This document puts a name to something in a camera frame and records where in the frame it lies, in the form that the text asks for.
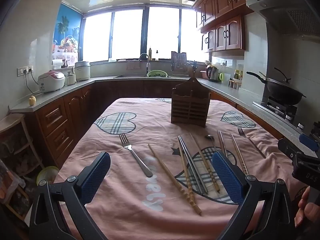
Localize steel spoon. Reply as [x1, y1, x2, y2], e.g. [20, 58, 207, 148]
[205, 134, 216, 152]

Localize dark metal chopstick pair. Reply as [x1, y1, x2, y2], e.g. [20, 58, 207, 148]
[178, 135, 208, 194]

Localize wooden utensil holder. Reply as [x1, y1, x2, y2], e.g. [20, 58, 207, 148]
[171, 77, 211, 127]

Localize person's right hand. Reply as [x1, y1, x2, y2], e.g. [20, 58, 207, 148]
[295, 186, 319, 227]

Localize steel electric kettle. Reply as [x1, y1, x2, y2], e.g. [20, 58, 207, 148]
[206, 65, 219, 82]

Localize condiment bottles group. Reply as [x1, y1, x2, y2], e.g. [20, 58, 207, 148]
[229, 69, 243, 90]

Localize wooden side shelf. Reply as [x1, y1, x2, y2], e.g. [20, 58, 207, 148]
[1, 113, 44, 220]

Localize dish drying rack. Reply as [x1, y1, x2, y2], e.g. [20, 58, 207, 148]
[171, 51, 193, 77]

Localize range hood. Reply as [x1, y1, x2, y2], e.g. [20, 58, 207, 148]
[246, 0, 319, 42]

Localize green lid plastic jug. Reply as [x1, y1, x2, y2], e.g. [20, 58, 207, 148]
[219, 73, 231, 86]

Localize wall power socket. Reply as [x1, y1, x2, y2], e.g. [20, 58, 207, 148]
[17, 65, 34, 76]

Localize white electric cooker pot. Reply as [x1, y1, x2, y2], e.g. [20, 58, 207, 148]
[74, 61, 91, 82]

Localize brown ridged chopstick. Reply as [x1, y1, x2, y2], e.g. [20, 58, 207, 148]
[230, 134, 249, 176]

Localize pink heart-print tablecloth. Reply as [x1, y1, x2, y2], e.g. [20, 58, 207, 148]
[56, 98, 305, 239]

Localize upper wooden wall cabinets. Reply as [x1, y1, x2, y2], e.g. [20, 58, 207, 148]
[193, 0, 252, 53]

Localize lower wooden counter cabinets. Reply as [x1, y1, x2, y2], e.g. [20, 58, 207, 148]
[23, 80, 286, 168]

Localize oil bottle on sill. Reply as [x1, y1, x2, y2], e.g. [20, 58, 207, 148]
[148, 48, 152, 61]

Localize red white rice cooker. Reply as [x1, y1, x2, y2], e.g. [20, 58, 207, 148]
[37, 70, 65, 93]

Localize steel sink faucet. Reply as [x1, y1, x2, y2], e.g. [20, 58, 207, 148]
[139, 53, 151, 77]

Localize carved wooden chopstick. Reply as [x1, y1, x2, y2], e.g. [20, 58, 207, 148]
[178, 142, 196, 204]

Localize steel fork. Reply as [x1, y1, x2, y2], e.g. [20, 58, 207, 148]
[119, 133, 153, 178]
[238, 127, 266, 159]

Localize black wok with lid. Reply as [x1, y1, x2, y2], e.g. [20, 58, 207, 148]
[246, 67, 306, 106]

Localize steel fork left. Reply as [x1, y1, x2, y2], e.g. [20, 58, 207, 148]
[119, 133, 153, 178]

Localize yellow fruit on counter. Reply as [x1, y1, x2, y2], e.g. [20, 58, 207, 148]
[29, 96, 36, 106]

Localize green colander basin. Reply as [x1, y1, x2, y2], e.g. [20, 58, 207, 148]
[147, 70, 168, 77]

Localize dark brown chopstick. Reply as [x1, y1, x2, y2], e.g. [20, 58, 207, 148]
[217, 130, 227, 157]

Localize tropical fruit wall poster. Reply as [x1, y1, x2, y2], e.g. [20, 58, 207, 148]
[52, 3, 82, 66]

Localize steel fork right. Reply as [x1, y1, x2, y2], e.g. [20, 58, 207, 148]
[238, 127, 266, 159]

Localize brown carved chopstick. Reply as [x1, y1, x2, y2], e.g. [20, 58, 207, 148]
[190, 133, 220, 193]

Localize light wooden chopstick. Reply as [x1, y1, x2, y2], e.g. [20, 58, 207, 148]
[148, 144, 202, 216]

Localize gas stove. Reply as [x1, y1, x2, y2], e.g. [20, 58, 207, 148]
[253, 98, 319, 141]

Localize small white lidded pot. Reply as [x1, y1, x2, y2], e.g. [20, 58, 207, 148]
[65, 72, 76, 86]

